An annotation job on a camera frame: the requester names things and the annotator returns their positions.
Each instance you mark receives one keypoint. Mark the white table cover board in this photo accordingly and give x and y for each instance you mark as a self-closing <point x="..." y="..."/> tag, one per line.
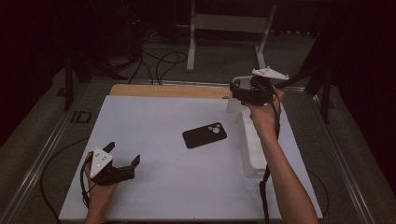
<point x="186" y="193"/>

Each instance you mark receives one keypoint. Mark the white plastic bin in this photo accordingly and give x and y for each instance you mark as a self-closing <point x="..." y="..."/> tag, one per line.
<point x="252" y="149"/>

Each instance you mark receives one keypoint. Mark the white metal stand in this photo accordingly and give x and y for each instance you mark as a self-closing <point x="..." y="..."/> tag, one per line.
<point x="230" y="23"/>

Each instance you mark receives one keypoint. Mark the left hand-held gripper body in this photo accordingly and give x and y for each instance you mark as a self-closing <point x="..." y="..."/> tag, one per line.
<point x="100" y="161"/>

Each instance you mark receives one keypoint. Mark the metal floor rail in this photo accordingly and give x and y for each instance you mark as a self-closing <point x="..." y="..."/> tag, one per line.
<point x="345" y="168"/>
<point x="40" y="158"/>

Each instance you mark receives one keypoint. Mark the person's right hand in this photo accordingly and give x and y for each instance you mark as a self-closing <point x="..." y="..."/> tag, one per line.
<point x="266" y="119"/>

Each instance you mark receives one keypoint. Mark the wooden table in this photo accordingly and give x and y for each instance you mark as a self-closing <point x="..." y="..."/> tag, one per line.
<point x="171" y="91"/>

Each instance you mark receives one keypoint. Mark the person's left hand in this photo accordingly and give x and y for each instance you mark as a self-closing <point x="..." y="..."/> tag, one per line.
<point x="99" y="194"/>

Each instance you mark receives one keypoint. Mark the black rectangular floor bracket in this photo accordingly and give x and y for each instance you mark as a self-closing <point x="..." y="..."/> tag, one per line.
<point x="81" y="117"/>

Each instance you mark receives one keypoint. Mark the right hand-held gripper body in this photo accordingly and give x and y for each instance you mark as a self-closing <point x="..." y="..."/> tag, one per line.
<point x="263" y="91"/>

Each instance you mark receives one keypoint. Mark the black phone case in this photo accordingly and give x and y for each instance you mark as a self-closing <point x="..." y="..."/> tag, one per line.
<point x="202" y="136"/>

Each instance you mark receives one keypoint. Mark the black tripod stand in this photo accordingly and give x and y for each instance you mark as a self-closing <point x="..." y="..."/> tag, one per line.
<point x="69" y="84"/>
<point x="325" y="93"/>

